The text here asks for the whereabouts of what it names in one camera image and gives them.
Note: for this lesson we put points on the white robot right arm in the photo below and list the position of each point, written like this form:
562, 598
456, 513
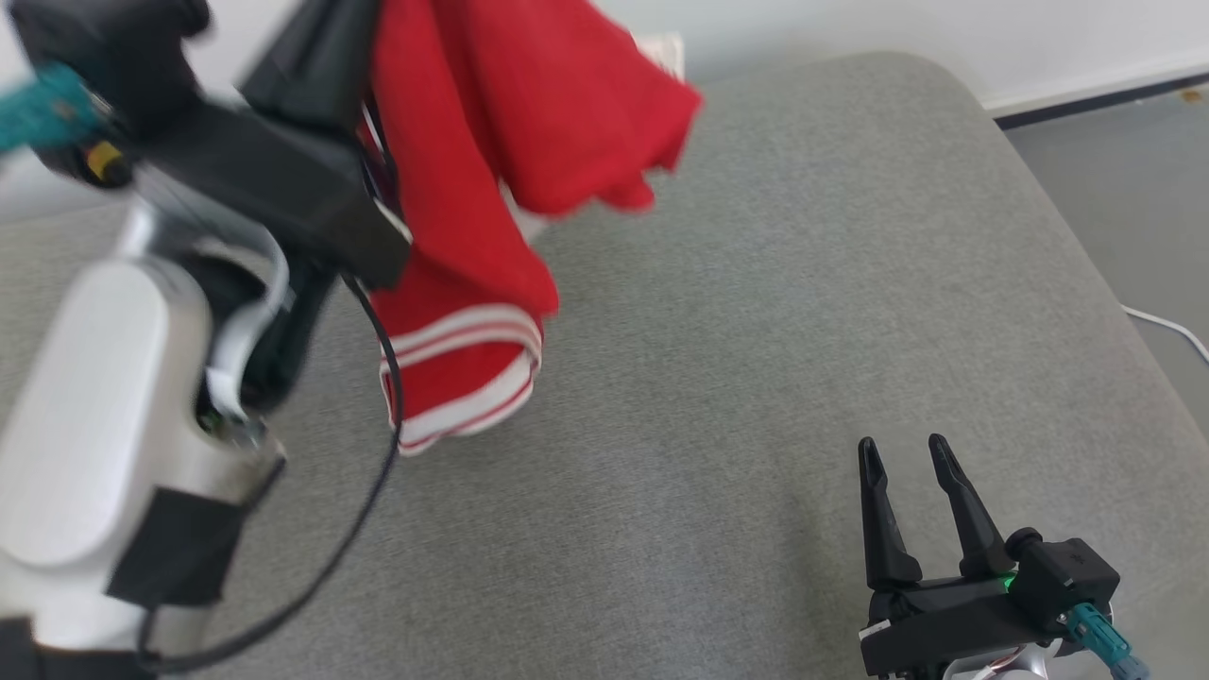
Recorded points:
1011, 666

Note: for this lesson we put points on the dark wall baseboard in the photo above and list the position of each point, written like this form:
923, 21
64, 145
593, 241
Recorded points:
1096, 96

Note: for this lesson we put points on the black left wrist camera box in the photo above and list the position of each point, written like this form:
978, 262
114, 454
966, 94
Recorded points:
113, 47

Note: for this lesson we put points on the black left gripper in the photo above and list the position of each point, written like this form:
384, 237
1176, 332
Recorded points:
283, 189

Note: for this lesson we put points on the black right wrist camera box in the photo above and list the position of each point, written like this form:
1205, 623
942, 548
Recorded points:
1067, 576

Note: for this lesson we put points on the grey fabric sofa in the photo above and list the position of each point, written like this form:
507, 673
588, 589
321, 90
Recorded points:
756, 331

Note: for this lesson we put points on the red jersey with striped trim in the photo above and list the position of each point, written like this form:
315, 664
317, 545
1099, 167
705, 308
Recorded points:
472, 142

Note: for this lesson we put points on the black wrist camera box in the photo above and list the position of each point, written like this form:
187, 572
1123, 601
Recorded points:
113, 47
1067, 576

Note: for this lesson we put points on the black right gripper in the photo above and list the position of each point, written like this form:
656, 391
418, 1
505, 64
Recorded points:
954, 619

